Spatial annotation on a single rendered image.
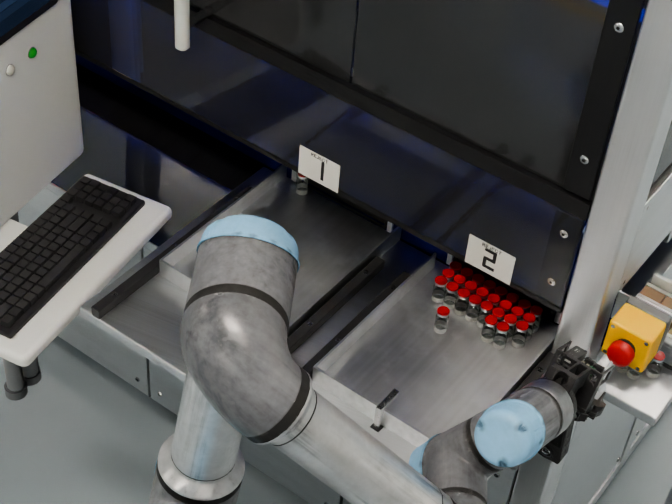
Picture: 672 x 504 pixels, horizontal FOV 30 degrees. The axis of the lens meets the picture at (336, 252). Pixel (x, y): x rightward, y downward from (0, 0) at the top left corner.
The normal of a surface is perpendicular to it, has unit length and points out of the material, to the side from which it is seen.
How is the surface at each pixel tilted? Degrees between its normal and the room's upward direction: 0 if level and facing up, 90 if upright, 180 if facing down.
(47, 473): 0
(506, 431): 65
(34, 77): 90
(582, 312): 90
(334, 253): 0
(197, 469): 89
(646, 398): 0
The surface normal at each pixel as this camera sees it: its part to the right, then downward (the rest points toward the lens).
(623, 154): -0.59, 0.52
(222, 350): -0.22, -0.05
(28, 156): 0.89, 0.36
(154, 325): 0.07, -0.72
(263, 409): 0.15, 0.34
